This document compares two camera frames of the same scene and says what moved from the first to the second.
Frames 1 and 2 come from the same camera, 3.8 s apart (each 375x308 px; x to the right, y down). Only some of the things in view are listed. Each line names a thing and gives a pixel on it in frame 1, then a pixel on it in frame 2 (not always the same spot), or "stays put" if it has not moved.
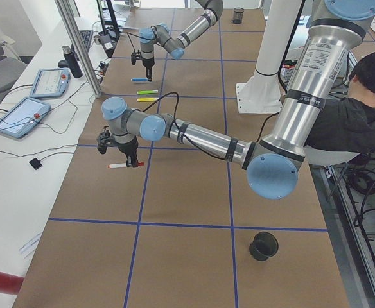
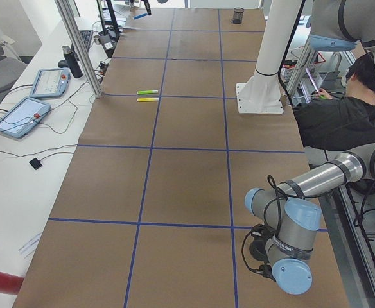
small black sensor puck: [35, 163] stays put
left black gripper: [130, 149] to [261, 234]
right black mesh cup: [237, 15] stays put
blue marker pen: [139, 79] to [139, 16]
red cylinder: [1, 282] stays put
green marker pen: [147, 92] stays put
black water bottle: [72, 61] stays put
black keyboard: [87, 36] stays put
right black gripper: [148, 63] to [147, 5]
